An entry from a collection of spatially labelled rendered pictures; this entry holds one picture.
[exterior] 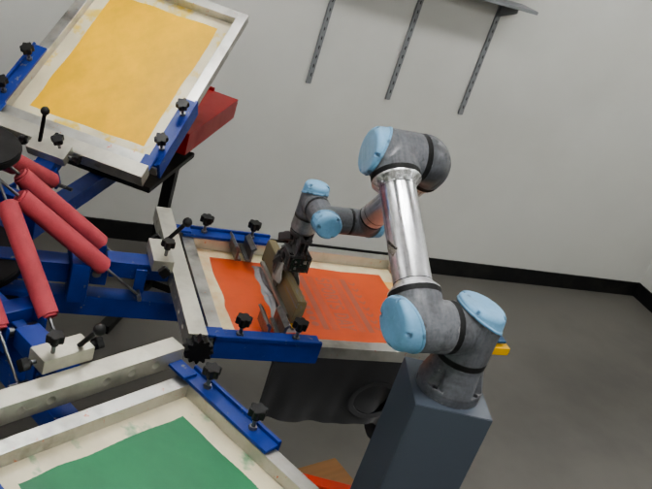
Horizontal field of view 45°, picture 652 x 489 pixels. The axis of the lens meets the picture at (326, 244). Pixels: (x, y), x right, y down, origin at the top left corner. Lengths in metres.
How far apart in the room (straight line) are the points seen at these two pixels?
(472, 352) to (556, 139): 3.56
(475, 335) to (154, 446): 0.73
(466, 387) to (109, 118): 1.56
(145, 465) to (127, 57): 1.63
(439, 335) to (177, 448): 0.62
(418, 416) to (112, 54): 1.78
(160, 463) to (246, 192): 2.91
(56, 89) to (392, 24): 2.11
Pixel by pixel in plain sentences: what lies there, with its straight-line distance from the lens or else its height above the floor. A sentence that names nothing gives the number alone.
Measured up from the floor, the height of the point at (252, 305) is 0.95.
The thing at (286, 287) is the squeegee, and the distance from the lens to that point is 2.33.
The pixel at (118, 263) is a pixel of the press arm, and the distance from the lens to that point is 2.24.
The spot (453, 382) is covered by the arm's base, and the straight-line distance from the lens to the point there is 1.77.
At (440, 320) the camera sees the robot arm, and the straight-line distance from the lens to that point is 1.65.
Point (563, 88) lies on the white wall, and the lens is 5.07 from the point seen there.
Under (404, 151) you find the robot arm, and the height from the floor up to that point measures 1.63.
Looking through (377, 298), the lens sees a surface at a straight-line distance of 2.62.
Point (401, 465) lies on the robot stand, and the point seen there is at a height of 1.03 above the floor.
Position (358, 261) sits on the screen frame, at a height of 0.97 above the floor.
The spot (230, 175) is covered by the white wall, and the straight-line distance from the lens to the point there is 4.45.
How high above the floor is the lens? 2.16
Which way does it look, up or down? 25 degrees down
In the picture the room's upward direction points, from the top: 18 degrees clockwise
